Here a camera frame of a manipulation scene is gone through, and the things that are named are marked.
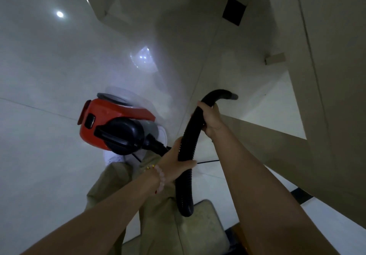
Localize person's left hand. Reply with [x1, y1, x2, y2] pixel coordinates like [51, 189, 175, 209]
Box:
[160, 136, 198, 185]

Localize person's right hand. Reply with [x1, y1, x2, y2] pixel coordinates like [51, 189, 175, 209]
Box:
[197, 101, 226, 140]

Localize black power cord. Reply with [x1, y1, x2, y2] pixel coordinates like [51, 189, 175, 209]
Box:
[131, 152, 221, 167]

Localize red and black vacuum cleaner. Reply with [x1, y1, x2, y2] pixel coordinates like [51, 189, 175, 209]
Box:
[77, 89, 239, 218]

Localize person's right forearm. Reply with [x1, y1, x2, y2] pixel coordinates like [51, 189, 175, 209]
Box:
[213, 120, 341, 255]

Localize person's left forearm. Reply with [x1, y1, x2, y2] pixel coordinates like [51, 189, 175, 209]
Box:
[21, 171, 164, 255]

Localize beige floor mat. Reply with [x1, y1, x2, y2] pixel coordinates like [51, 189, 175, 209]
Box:
[121, 200, 231, 255]

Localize white right shoe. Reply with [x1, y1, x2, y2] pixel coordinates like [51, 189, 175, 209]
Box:
[156, 125, 168, 147]

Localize white shoe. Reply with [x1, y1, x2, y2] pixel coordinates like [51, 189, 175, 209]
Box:
[103, 149, 127, 165]
[156, 125, 168, 147]

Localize khaki trousers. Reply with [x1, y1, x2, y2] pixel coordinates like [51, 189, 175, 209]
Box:
[85, 151, 201, 255]

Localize white left shoe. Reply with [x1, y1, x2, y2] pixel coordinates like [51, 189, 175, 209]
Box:
[103, 149, 127, 165]

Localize cream dining table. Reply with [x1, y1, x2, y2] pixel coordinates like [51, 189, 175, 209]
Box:
[220, 0, 366, 230]

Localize cream wooden chair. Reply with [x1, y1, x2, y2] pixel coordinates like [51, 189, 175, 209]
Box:
[75, 0, 201, 33]

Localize gold and pink bead bracelet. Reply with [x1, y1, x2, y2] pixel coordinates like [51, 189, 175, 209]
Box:
[144, 163, 167, 195]

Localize brown wooden door frame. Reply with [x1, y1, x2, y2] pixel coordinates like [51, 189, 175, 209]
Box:
[226, 223, 253, 255]

